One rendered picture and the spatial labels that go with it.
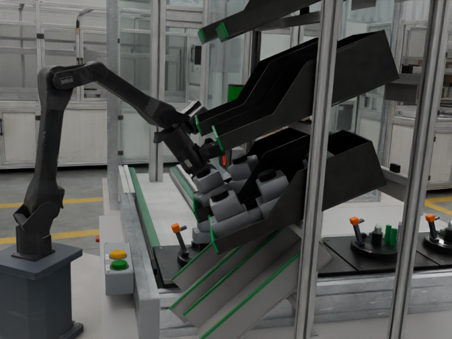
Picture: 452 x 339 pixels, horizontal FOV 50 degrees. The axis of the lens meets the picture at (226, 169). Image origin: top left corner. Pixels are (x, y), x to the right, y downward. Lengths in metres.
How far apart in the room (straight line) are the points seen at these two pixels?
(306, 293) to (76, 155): 5.93
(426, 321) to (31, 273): 0.95
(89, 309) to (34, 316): 0.24
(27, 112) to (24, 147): 0.43
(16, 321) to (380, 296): 0.85
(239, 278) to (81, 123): 5.71
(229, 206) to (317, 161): 0.17
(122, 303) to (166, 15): 1.33
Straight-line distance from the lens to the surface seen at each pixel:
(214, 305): 0.94
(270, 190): 0.78
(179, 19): 2.25
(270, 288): 0.79
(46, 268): 1.05
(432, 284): 1.41
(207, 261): 1.06
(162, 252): 1.34
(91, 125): 6.55
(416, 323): 1.37
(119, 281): 1.26
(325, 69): 0.70
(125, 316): 1.27
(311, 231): 0.74
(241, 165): 0.91
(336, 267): 1.33
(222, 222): 0.79
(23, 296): 1.10
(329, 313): 1.29
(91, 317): 1.28
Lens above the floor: 1.48
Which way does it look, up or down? 12 degrees down
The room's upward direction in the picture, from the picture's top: 3 degrees clockwise
